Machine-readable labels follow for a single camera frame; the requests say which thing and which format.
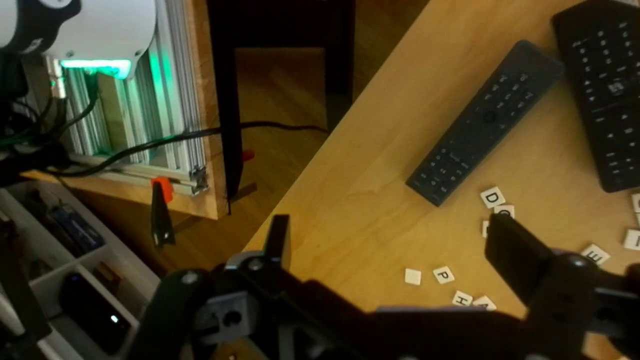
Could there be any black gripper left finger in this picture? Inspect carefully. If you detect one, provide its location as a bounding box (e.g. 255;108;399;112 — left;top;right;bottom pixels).
131;214;375;360

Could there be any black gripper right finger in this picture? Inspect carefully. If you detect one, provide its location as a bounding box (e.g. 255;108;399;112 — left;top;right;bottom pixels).
484;212;640;360

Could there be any slim black remote control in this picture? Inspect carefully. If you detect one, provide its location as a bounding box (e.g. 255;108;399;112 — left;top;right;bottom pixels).
404;37;568;207

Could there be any wide black remote control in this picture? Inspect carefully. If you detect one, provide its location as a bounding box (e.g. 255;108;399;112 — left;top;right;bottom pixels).
550;0;640;195

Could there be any cream letter tile H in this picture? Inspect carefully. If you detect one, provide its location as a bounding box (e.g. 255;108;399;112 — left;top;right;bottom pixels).
449;288;475;310

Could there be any cream letter tile D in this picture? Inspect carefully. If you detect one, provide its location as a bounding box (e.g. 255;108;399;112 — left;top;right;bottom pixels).
478;183;507;210

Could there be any cream letter tile P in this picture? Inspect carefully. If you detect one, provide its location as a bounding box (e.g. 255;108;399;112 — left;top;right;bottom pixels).
431;264;458;288

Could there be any black orange clamp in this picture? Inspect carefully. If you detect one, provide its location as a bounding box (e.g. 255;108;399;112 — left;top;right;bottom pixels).
147;174;177;249

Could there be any white shelf unit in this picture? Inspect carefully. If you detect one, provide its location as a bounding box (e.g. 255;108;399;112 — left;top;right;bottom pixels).
0;177;163;360

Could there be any black electronic device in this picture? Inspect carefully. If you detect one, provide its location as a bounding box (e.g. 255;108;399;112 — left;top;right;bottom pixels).
58;270;144;355

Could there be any dark blue box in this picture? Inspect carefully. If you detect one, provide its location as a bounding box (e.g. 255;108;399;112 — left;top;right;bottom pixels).
21;188;107;260

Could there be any long black cable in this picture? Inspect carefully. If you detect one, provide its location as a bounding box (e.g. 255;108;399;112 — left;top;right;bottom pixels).
38;117;330;175

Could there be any dark furniture frame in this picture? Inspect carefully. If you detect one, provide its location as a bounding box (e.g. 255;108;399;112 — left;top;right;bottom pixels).
204;0;355;204

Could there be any tangle of black cables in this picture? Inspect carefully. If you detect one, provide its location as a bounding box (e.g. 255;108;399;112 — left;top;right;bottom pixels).
0;48;101;188

